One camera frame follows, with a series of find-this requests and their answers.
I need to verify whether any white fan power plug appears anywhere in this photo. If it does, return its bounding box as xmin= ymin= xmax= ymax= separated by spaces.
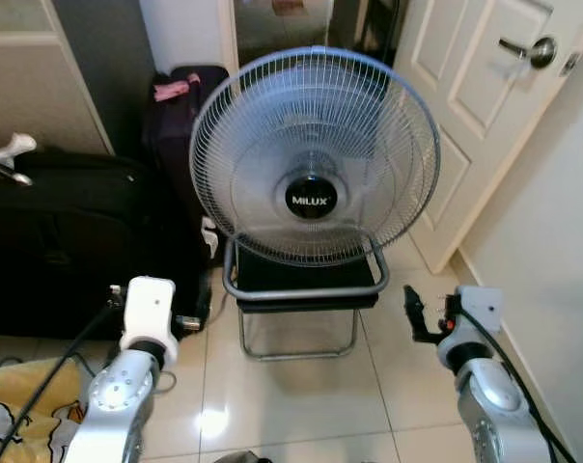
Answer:
xmin=201 ymin=216 xmax=221 ymax=261

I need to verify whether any dark purple suitcase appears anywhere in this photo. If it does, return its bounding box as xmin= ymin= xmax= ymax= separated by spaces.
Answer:
xmin=142 ymin=64 xmax=231 ymax=247

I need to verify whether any dark robot foot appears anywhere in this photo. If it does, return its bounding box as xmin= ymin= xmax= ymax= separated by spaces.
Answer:
xmin=212 ymin=449 xmax=273 ymax=463

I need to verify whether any white panel door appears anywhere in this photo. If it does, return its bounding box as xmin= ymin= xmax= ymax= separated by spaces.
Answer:
xmin=392 ymin=0 xmax=583 ymax=275

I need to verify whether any grey Milux electric fan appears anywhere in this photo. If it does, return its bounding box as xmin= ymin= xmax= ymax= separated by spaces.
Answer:
xmin=188 ymin=45 xmax=442 ymax=268

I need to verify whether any beige grey wardrobe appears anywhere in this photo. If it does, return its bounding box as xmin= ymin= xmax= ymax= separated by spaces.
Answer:
xmin=0 ymin=0 xmax=114 ymax=157

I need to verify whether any tall wall mirror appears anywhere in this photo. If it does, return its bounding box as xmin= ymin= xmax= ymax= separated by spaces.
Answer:
xmin=232 ymin=0 xmax=337 ymax=68

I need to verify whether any white floor cord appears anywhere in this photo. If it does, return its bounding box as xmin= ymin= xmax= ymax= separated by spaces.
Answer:
xmin=154 ymin=369 xmax=179 ymax=396

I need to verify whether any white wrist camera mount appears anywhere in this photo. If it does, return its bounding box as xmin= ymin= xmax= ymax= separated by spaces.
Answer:
xmin=438 ymin=286 xmax=506 ymax=366
xmin=121 ymin=277 xmax=180 ymax=363

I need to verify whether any large black suitcase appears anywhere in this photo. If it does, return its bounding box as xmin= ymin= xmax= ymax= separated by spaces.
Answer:
xmin=0 ymin=145 xmax=213 ymax=340

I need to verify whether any pink luggage tag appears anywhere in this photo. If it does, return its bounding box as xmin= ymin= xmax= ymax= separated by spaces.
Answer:
xmin=153 ymin=77 xmax=192 ymax=104

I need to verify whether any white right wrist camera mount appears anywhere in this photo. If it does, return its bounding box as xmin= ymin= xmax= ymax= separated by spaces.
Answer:
xmin=438 ymin=286 xmax=506 ymax=366

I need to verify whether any silver door lever handle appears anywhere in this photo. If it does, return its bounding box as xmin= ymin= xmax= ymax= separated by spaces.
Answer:
xmin=497 ymin=36 xmax=559 ymax=69

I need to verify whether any white plastic handle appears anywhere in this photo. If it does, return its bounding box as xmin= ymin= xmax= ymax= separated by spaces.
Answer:
xmin=0 ymin=133 xmax=39 ymax=186

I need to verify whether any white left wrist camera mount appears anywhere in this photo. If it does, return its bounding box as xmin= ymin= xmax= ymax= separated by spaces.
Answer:
xmin=121 ymin=277 xmax=180 ymax=363

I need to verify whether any black metal frame chair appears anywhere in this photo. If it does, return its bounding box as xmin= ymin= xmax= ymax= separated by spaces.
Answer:
xmin=221 ymin=231 xmax=391 ymax=363

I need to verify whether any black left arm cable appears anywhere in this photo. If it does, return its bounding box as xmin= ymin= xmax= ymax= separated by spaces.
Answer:
xmin=0 ymin=299 xmax=126 ymax=463

